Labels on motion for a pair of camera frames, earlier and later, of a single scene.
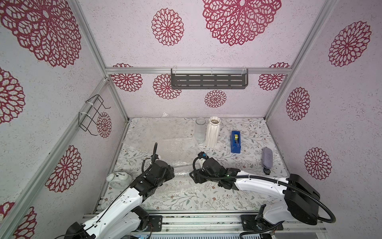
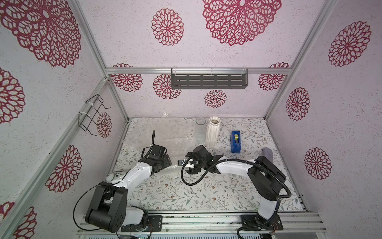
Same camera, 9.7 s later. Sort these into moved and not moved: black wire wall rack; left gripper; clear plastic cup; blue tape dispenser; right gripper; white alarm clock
Moved: right gripper; left gripper
Not moved: black wire wall rack; blue tape dispenser; clear plastic cup; white alarm clock
